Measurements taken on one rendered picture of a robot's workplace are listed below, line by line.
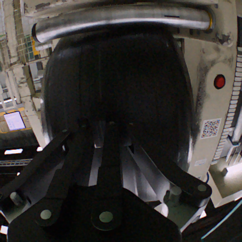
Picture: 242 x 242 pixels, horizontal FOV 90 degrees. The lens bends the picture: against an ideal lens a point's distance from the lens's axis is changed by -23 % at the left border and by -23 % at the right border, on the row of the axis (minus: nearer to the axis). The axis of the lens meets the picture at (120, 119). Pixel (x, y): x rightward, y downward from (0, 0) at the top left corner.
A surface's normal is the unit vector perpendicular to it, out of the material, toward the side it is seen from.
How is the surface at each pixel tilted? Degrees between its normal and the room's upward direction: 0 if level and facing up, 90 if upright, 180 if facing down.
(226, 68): 90
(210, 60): 90
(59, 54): 138
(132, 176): 95
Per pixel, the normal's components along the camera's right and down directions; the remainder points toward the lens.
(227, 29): 0.05, 0.52
